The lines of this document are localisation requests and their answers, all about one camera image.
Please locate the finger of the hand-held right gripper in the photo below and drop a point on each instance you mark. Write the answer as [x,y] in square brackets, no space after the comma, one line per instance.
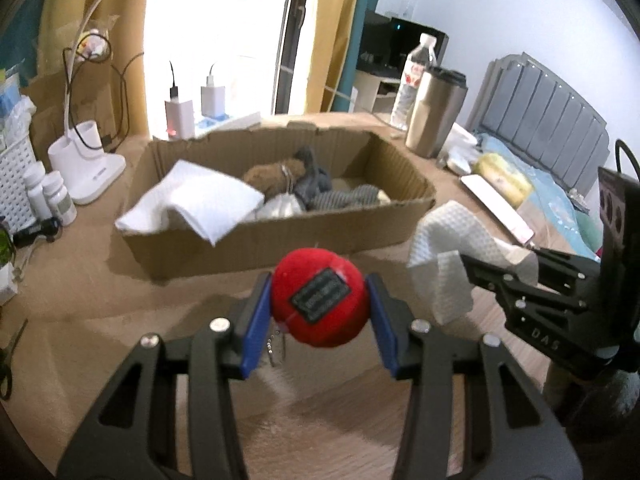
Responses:
[570,270]
[530,300]

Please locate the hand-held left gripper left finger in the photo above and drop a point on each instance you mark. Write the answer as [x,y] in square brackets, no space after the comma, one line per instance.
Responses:
[252,330]

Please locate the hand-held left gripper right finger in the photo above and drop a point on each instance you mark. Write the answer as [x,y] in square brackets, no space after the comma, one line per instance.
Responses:
[382,330]

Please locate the red plush ball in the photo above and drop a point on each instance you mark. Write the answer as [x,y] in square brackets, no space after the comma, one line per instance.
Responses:
[320,334]

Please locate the cardboard box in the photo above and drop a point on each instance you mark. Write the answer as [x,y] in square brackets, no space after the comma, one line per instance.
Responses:
[300,245]

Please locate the white paper towel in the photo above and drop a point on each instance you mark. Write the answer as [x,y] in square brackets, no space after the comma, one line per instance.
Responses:
[445,240]

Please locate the clear bag of cotton swabs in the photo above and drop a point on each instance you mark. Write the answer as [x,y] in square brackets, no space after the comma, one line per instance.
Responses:
[280,207]

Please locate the grey dotted work glove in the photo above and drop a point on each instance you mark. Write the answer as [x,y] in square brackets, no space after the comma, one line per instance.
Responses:
[345,197]

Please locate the white cloth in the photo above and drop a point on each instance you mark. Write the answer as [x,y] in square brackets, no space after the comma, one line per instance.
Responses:
[200,200]

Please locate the brown plush ball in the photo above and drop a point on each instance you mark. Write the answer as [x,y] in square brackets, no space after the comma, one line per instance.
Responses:
[265,177]

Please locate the grey knitted sock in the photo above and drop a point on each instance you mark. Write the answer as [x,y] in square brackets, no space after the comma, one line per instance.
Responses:
[315,180]

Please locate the yellow sponge in bag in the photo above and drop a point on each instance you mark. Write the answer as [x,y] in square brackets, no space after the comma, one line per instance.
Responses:
[500,175]

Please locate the grey padded headboard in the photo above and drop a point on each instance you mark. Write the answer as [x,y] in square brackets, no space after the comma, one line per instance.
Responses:
[550,120]

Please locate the stainless steel tumbler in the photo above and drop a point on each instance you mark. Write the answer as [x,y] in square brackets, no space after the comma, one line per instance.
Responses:
[432,120]

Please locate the white blue flat box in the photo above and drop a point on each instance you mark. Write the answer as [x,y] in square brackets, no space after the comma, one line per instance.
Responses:
[230,122]

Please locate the white desk lamp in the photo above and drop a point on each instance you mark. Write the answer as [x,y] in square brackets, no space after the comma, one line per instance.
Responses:
[95,180]

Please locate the white charger with black plug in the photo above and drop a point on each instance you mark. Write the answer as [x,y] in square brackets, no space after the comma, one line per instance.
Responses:
[180,115]

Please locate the large white pill bottle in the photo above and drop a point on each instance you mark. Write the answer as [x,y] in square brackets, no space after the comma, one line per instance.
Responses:
[60,200]

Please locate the small black flashlight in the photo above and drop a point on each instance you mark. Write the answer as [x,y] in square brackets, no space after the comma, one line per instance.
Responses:
[35,230]

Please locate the white cabinet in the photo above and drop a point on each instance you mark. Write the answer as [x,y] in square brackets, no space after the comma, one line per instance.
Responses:
[367,90]

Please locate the clear plastic water bottle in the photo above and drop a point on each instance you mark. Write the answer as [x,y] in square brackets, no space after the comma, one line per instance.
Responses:
[415,75]

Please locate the white power adapter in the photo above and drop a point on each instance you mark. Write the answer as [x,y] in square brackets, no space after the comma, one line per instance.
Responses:
[7,285]

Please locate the small white pill bottle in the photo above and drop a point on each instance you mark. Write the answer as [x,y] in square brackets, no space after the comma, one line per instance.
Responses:
[34,190]

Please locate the white perforated basket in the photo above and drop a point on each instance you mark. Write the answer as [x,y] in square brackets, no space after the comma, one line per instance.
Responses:
[17,180]

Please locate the black appliance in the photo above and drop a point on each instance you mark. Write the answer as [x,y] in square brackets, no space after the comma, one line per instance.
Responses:
[380,40]

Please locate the yellow curtain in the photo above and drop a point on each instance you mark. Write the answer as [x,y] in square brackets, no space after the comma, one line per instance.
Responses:
[130,35]
[335,35]

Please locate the clear bag with small items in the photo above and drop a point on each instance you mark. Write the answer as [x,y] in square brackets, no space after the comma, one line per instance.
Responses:
[95,45]

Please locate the blue white mask pack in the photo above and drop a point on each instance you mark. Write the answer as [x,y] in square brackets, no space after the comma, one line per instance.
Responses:
[12,105]

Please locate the black window frame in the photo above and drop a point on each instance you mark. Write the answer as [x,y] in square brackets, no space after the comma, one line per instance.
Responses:
[295,35]

